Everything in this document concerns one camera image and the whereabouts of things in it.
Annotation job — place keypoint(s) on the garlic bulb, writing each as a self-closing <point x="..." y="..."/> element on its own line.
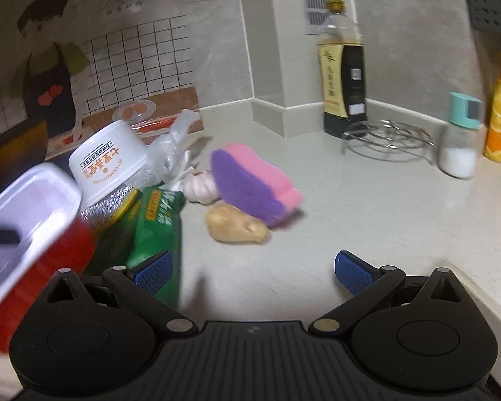
<point x="200" y="187"/>

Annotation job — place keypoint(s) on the cartoon cook wall sticker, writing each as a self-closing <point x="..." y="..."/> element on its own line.
<point x="75" y="60"/>

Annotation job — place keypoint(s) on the metal wire trivet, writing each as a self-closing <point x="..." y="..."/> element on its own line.
<point x="388" y="141"/>

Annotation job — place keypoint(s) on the green snack bag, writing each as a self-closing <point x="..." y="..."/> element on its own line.
<point x="152" y="225"/>

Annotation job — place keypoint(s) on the pink purple sponge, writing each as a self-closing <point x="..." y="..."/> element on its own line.
<point x="258" y="188"/>

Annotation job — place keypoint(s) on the dark soy sauce bottle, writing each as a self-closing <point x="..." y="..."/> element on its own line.
<point x="342" y="69"/>

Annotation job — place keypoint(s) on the teal lid salt shaker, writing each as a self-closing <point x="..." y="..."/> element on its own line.
<point x="459" y="144"/>

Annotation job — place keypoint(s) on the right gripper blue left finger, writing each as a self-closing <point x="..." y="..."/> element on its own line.
<point x="135" y="289"/>

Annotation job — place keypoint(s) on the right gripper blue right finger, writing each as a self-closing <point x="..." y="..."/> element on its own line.
<point x="369" y="287"/>

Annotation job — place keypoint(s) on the ginger root piece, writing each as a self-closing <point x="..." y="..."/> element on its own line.
<point x="228" y="224"/>

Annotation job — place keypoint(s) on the silver foil cup lid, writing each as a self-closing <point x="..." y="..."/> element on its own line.
<point x="105" y="213"/>

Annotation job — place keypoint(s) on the clear plastic bag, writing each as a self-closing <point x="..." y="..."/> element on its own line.
<point x="166" y="162"/>

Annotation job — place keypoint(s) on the white paper noodle cup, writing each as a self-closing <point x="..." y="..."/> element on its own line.
<point x="106" y="160"/>

